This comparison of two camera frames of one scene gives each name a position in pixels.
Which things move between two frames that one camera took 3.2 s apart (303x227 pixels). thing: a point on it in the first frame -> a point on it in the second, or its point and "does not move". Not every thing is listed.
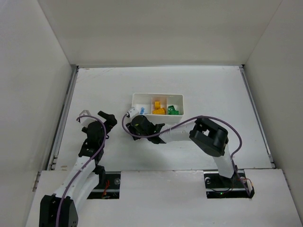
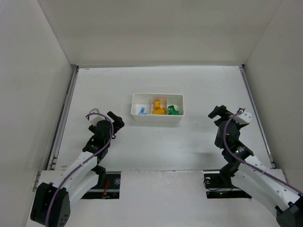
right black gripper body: x=132 y=129 -> x=225 y=116
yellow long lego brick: x=161 y=111 does not move
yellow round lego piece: x=157 y=105 does not move
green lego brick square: x=171 y=110 does not move
